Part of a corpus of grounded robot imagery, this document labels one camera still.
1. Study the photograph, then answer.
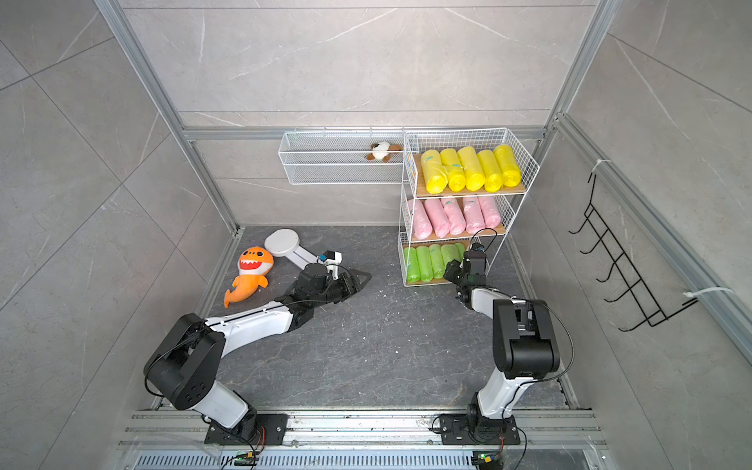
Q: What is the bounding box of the green roll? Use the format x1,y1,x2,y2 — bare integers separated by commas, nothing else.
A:
454,243,466,260
403,247,421,284
429,244,447,279
416,245,434,283
441,244,461,266

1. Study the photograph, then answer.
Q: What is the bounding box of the green roll bottom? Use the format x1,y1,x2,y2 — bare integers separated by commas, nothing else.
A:
454,243,466,260

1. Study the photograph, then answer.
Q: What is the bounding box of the pink roll top angled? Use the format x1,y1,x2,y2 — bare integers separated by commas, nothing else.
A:
424,199,452,238

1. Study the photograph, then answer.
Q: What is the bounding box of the yellow roll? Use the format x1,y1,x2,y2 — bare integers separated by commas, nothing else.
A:
440,148,466,192
493,144,522,187
420,150,448,195
457,146,486,191

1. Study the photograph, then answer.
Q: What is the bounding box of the yellow roll horizontal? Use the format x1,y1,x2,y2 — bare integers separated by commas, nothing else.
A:
477,150,503,193

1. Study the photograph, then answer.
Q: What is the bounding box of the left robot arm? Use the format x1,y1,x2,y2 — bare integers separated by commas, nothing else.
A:
144,264,372,441

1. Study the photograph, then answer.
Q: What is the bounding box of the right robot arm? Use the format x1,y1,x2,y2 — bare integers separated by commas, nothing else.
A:
444,250,560,443

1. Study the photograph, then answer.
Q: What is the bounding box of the white folding stand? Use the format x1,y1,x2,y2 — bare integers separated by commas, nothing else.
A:
264,228,318,269

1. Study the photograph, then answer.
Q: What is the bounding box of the orange shark plush toy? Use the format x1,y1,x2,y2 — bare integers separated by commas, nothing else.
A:
223,246,274,309

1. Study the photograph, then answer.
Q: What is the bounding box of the brown white plush puppy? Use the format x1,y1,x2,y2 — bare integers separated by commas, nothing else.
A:
365,141,403,163

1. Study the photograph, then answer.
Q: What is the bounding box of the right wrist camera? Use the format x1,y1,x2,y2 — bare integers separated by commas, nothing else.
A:
465,242,487,260

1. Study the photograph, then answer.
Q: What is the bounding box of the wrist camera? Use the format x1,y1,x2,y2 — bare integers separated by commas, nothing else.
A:
465,242,487,260
318,251,343,280

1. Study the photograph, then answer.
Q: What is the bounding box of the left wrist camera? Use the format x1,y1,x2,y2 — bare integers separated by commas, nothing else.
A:
318,251,343,280

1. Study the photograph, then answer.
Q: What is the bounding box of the white three-tier wire shelf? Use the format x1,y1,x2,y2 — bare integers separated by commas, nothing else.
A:
398,127,540,287

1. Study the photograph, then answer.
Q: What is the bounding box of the white wall wire basket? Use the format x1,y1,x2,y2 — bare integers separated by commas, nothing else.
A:
278,128,405,185

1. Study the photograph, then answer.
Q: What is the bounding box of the black wall hook rack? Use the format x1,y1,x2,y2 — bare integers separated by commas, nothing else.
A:
568,174,699,333

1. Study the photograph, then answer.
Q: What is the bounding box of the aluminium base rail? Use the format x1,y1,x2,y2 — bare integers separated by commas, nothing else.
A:
105,409,616,469

